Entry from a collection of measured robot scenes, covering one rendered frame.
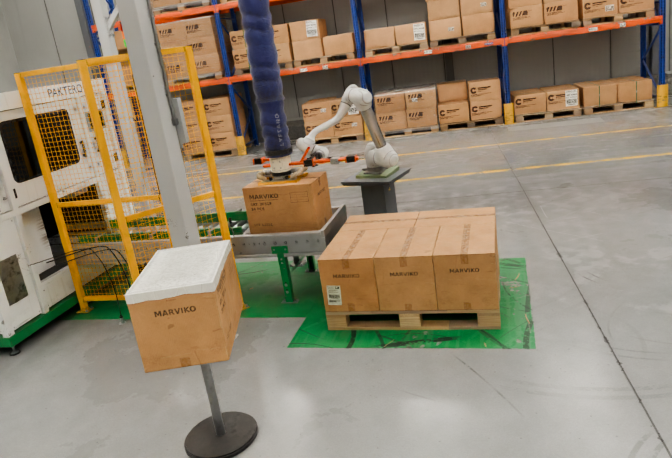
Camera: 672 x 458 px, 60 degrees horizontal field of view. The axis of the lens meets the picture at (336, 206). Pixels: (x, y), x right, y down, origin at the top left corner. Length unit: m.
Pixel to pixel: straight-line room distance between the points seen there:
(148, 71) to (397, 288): 2.14
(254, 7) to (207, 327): 2.64
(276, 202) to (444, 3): 7.63
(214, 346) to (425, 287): 1.68
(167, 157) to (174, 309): 1.42
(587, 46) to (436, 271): 9.86
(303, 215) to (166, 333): 2.10
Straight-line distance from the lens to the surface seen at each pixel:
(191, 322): 2.82
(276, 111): 4.69
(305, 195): 4.61
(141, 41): 3.92
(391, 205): 5.47
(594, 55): 13.38
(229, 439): 3.41
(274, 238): 4.66
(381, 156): 5.13
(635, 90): 12.31
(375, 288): 4.08
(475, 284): 3.98
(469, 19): 11.69
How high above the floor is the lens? 1.97
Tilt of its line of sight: 15 degrees down
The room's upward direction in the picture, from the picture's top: 8 degrees counter-clockwise
